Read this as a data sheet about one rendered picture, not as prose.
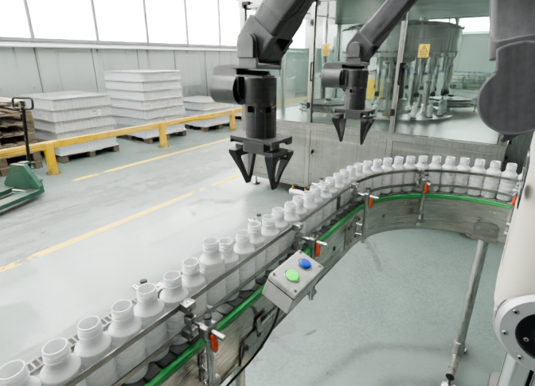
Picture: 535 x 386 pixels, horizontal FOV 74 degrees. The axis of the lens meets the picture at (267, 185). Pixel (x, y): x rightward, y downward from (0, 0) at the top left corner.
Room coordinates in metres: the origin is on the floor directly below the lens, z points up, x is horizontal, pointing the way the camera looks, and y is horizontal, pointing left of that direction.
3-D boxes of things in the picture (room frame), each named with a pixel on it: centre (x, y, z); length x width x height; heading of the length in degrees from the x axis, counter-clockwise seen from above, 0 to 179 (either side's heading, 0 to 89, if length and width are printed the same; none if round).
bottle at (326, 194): (1.21, -0.21, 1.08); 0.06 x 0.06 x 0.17
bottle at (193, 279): (0.69, 0.17, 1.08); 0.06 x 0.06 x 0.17
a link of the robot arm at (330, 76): (1.03, -0.21, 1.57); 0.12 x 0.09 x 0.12; 56
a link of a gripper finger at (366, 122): (1.00, -0.26, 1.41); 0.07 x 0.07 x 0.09; 56
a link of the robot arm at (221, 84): (0.67, 0.05, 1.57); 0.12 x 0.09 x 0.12; 56
